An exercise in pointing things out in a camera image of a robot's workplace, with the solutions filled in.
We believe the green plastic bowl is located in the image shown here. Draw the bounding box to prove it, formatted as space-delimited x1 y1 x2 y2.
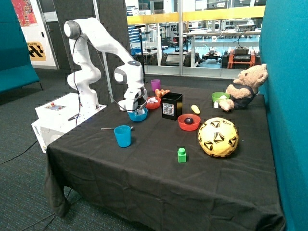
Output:
211 92 230 103

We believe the dark purple plum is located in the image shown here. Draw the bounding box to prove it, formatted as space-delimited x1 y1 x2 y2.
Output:
184 117 194 125

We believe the teal bench seat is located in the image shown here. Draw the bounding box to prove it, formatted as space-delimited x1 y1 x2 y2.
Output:
0 0 40 93

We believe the yellow black warning sign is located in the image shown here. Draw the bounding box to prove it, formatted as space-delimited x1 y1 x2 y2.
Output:
27 41 46 62

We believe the metal spoon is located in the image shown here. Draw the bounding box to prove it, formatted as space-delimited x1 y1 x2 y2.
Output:
100 126 134 130

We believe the red bowl near bin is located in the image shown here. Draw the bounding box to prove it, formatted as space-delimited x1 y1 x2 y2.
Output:
145 96 161 109

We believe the black tablecloth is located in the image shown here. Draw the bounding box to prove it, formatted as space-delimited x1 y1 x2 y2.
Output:
44 87 286 231

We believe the brown teddy bear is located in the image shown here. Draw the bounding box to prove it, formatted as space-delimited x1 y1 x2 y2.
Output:
219 64 268 111

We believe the paper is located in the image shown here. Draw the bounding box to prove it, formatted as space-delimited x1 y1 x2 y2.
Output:
147 97 158 104
135 109 145 116

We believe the green toy block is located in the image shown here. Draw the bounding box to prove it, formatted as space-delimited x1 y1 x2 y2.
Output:
177 147 187 163

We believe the yellow black soccer ball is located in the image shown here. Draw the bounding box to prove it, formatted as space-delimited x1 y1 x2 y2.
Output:
198 117 239 157

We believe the purple plastic cup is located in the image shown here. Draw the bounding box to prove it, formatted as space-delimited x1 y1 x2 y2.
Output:
151 79 161 91

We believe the black rubbish bin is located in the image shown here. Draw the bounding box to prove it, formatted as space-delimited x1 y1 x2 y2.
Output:
161 92 183 120

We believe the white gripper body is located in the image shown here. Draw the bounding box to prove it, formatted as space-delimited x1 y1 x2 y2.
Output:
118 88 148 112

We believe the teal partition panel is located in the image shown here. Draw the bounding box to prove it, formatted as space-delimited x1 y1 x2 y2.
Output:
259 0 308 231

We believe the red bowl with plum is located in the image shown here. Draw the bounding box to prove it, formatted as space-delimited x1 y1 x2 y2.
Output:
178 114 201 131

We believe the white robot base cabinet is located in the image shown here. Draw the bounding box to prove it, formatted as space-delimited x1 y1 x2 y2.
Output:
31 93 106 153

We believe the orange toy carrot bunch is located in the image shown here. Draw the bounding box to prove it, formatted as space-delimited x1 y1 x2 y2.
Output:
154 89 170 98

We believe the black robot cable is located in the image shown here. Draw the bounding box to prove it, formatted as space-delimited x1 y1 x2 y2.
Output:
72 36 126 127

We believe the blue plastic bowl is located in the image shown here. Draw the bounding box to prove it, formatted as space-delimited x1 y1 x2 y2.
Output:
127 108 148 122

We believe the blue plastic cup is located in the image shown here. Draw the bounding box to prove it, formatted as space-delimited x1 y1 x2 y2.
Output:
114 125 131 148

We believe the orange black lab cart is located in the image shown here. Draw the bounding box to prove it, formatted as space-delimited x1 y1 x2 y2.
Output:
227 47 256 69

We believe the red colourful poster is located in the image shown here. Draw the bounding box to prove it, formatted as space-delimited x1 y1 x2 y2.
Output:
11 0 38 27

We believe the yellow toy banana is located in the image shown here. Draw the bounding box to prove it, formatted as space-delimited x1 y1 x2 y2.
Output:
191 104 200 114

